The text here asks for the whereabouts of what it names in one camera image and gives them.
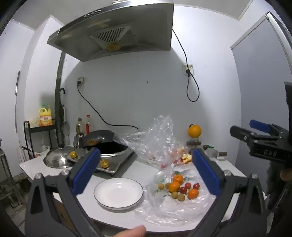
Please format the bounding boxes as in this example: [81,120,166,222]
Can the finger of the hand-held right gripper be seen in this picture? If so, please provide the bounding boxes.
[230,125,270,147]
[249,119,287,137]

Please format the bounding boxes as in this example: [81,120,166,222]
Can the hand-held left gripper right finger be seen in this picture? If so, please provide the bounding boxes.
[189,148,268,237]

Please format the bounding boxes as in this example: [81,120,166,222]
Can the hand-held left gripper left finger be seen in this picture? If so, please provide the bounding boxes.
[25,148,107,237]

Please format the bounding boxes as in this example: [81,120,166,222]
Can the white plate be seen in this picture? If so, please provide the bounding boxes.
[93,178,144,210]

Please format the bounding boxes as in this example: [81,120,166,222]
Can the printed white plastic bag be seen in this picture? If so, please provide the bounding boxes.
[135,164,223,227]

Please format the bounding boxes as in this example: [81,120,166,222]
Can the person's right hand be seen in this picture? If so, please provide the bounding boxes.
[280,168,292,181]

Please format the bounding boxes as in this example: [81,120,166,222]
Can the person's left hand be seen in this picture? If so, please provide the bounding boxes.
[114,225,147,237]

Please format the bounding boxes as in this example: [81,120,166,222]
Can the small steel pot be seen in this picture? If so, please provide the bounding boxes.
[204,145,228,160]

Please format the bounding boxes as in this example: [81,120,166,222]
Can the orange peels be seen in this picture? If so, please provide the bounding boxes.
[178,148,193,164]

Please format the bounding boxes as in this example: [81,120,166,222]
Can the clear fruit container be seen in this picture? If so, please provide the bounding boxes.
[186,138,202,147]

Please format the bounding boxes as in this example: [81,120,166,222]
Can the steel pot lid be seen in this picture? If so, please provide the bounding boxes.
[43,147,79,168]

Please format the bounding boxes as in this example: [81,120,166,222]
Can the steel induction cooker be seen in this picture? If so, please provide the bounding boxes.
[75,141,135,176]

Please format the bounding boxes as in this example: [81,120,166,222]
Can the black wok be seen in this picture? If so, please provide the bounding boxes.
[82,130,115,148]

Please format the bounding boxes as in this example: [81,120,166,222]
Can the large orange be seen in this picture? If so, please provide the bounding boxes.
[188,124,202,138]

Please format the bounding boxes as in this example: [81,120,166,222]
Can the cooking oil bottle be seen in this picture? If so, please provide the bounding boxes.
[76,118,84,137]

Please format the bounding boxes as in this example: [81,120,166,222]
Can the red cap bottle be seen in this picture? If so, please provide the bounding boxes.
[85,114,92,135]

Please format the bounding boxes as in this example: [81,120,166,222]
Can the white door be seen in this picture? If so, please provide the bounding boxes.
[230,11,292,160]

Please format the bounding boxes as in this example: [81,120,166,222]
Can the clear plastic bag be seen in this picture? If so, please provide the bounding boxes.
[115,114,194,174]

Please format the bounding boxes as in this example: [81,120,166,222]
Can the yellow detergent bottle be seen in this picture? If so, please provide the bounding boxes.
[39,104,53,127]

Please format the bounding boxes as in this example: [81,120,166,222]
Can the black umbrella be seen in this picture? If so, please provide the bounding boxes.
[60,88,70,144]

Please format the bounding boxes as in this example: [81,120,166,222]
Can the black metal rack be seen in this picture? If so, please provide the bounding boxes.
[23,120,58,159]

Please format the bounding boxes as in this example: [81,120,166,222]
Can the steel sink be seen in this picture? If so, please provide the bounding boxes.
[0,146,24,205]

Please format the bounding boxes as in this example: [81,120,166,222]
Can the grey vertical pipe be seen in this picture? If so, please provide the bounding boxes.
[54,51,66,147]

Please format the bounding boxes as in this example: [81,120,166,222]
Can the thin metal tube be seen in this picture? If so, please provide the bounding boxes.
[14,71,21,137]

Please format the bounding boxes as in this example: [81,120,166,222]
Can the steel range hood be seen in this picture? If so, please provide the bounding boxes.
[47,0,174,62]

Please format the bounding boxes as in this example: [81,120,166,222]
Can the black range hood cable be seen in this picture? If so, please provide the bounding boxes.
[172,29,200,102]

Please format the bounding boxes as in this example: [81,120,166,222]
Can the black cooker power cable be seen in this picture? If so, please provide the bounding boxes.
[77,81,139,130]

